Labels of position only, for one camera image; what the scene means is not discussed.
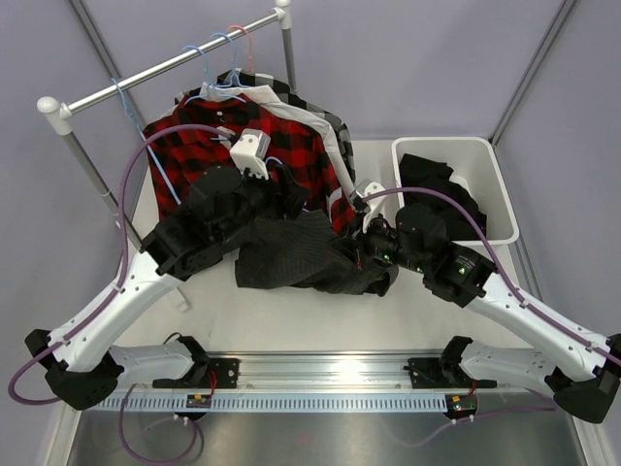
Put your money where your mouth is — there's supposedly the metal clothes rack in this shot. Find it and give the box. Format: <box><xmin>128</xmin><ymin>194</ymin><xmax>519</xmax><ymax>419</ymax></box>
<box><xmin>37</xmin><ymin>1</ymin><xmax>296</xmax><ymax>224</ymax></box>

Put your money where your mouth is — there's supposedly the plain black shirt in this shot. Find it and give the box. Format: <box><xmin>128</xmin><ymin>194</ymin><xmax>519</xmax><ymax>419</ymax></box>
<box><xmin>399</xmin><ymin>153</ymin><xmax>487</xmax><ymax>241</ymax></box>

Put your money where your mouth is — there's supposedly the white plastic basket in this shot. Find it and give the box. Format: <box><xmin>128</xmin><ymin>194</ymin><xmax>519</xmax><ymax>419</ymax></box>
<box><xmin>391</xmin><ymin>137</ymin><xmax>519</xmax><ymax>250</ymax></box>

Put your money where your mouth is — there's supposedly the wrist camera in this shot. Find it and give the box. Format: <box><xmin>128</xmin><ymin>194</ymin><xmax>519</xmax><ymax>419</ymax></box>
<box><xmin>349</xmin><ymin>180</ymin><xmax>384</xmax><ymax>233</ymax></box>
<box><xmin>229</xmin><ymin>128</ymin><xmax>271</xmax><ymax>180</ymax></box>

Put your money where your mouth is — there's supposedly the purple cable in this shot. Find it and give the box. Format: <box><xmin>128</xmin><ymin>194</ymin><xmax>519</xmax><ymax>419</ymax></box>
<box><xmin>8</xmin><ymin>123</ymin><xmax>237</xmax><ymax>407</ymax></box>
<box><xmin>361</xmin><ymin>187</ymin><xmax>621</xmax><ymax>368</ymax></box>

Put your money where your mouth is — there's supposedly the white shirt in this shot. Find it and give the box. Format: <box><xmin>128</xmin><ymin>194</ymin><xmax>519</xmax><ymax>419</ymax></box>
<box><xmin>197</xmin><ymin>83</ymin><xmax>355</xmax><ymax>199</ymax></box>

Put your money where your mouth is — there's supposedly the pink hanger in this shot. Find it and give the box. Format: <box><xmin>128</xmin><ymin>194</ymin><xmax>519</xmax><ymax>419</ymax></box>
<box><xmin>226</xmin><ymin>24</ymin><xmax>255</xmax><ymax>73</ymax></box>

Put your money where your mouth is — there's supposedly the blue hanger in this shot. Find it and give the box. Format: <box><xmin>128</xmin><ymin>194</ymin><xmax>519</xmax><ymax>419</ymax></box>
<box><xmin>182</xmin><ymin>44</ymin><xmax>248</xmax><ymax>106</ymax></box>
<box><xmin>111</xmin><ymin>78</ymin><xmax>181</xmax><ymax>205</ymax></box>
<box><xmin>212</xmin><ymin>136</ymin><xmax>283</xmax><ymax>169</ymax></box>
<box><xmin>211</xmin><ymin>32</ymin><xmax>249</xmax><ymax>88</ymax></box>

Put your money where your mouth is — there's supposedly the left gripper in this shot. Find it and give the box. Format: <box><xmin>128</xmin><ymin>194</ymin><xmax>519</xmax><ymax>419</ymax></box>
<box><xmin>213</xmin><ymin>162</ymin><xmax>311</xmax><ymax>247</ymax></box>

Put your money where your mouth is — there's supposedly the red black plaid shirt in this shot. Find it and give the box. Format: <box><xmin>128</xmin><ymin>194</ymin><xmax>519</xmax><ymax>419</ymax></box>
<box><xmin>143</xmin><ymin>91</ymin><xmax>363</xmax><ymax>234</ymax></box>

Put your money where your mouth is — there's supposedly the dark pinstriped shirt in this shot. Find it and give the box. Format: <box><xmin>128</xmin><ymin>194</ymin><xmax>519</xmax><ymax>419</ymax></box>
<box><xmin>235</xmin><ymin>211</ymin><xmax>399</xmax><ymax>297</ymax></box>

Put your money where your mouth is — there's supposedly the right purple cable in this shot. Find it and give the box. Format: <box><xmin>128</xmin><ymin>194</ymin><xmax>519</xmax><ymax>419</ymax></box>
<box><xmin>361</xmin><ymin>187</ymin><xmax>621</xmax><ymax>368</ymax></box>

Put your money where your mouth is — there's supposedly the aluminium rail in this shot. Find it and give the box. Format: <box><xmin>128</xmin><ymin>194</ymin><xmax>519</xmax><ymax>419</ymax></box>
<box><xmin>104</xmin><ymin>351</ymin><xmax>499</xmax><ymax>395</ymax></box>

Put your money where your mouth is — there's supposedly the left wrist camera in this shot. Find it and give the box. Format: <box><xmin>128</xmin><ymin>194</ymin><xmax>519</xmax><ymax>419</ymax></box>
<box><xmin>229</xmin><ymin>128</ymin><xmax>271</xmax><ymax>180</ymax></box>

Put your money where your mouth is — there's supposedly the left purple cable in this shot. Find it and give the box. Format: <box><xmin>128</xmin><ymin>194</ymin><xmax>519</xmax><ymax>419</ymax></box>
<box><xmin>8</xmin><ymin>123</ymin><xmax>237</xmax><ymax>407</ymax></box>

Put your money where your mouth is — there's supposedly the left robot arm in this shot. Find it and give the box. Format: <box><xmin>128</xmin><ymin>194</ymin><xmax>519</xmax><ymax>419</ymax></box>
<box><xmin>25</xmin><ymin>165</ymin><xmax>311</xmax><ymax>411</ymax></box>

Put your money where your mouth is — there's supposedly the grey black checked shirt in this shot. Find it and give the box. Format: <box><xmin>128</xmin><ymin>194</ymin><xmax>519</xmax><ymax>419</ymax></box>
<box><xmin>237</xmin><ymin>69</ymin><xmax>356</xmax><ymax>182</ymax></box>

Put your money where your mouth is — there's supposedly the perforated cable duct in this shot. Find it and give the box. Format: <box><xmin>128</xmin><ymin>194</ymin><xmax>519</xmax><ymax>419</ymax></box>
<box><xmin>95</xmin><ymin>392</ymin><xmax>448</xmax><ymax>414</ymax></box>

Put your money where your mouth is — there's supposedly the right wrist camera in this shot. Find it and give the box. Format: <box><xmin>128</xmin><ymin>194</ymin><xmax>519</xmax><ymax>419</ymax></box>
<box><xmin>349</xmin><ymin>180</ymin><xmax>384</xmax><ymax>233</ymax></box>

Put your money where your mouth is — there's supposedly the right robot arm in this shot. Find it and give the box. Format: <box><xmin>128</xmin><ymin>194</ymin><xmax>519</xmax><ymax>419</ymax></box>
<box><xmin>356</xmin><ymin>200</ymin><xmax>620</xmax><ymax>424</ymax></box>

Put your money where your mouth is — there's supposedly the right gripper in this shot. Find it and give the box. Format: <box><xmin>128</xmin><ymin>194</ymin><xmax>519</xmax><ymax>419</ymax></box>
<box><xmin>329</xmin><ymin>207</ymin><xmax>429</xmax><ymax>276</ymax></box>

